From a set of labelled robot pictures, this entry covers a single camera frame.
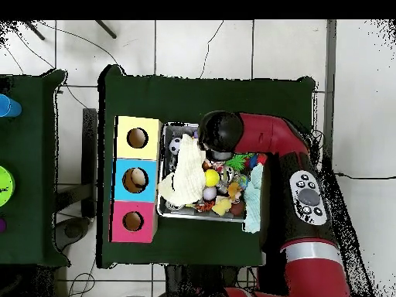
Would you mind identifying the small soccer ball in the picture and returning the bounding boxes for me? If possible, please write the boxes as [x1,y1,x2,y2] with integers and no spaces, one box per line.
[169,136,183,155]

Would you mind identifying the black power cable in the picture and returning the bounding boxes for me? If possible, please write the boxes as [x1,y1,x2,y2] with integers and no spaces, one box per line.
[333,172,396,180]

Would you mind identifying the mint muslin cloth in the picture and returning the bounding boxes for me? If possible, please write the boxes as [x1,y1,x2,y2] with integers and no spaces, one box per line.
[241,162,264,234]

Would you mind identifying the wooden box with three holes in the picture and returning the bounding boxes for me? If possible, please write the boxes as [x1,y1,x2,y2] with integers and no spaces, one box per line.
[109,115,163,244]

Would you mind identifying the black tripod leg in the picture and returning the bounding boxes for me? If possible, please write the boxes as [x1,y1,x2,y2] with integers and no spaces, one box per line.
[22,19,46,41]
[94,19,118,39]

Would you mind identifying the yellow tennis ball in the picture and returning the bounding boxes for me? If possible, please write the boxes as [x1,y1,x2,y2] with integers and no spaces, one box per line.
[203,169,220,188]

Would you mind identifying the dark green table cloth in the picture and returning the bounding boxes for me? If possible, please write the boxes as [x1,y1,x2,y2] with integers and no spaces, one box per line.
[97,64,316,273]
[0,69,70,267]

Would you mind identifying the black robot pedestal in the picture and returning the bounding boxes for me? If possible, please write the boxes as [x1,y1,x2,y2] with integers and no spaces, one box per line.
[163,264,239,297]

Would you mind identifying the shallow clear mesh bin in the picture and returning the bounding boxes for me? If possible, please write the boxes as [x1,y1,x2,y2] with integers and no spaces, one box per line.
[155,121,264,224]

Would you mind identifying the thin black floor cable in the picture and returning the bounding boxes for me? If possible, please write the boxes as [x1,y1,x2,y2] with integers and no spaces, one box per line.
[199,19,224,80]

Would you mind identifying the lime green round bowl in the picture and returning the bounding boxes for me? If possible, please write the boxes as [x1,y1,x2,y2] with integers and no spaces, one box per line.
[0,166,15,207]

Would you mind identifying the blue cup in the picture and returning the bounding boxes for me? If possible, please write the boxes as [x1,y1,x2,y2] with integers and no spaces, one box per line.
[0,94,22,118]

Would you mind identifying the cream muslin cloth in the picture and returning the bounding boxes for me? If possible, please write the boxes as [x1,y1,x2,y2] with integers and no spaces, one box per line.
[156,133,207,206]

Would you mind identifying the green spiky puffer ball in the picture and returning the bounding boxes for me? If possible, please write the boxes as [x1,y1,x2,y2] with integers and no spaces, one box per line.
[224,153,248,172]

